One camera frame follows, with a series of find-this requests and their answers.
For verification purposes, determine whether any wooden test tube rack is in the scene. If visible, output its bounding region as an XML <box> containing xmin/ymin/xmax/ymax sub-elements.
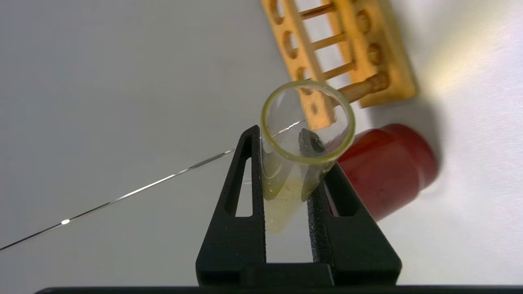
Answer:
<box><xmin>261</xmin><ymin>0</ymin><xmax>418</xmax><ymax>131</ymax></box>

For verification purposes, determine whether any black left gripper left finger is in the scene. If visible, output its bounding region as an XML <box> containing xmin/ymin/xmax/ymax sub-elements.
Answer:
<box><xmin>196</xmin><ymin>125</ymin><xmax>268</xmax><ymax>286</ymax></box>

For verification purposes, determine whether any dark red plastic cup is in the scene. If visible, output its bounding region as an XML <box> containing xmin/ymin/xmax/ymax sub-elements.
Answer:
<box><xmin>329</xmin><ymin>124</ymin><xmax>440</xmax><ymax>222</ymax></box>

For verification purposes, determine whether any yellow pigment glass test tube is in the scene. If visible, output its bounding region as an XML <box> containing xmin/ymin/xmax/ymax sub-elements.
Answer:
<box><xmin>260</xmin><ymin>80</ymin><xmax>356</xmax><ymax>234</ymax></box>

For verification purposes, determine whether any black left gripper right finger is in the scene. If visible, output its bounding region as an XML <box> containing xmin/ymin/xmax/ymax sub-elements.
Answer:
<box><xmin>299</xmin><ymin>129</ymin><xmax>402</xmax><ymax>285</ymax></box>

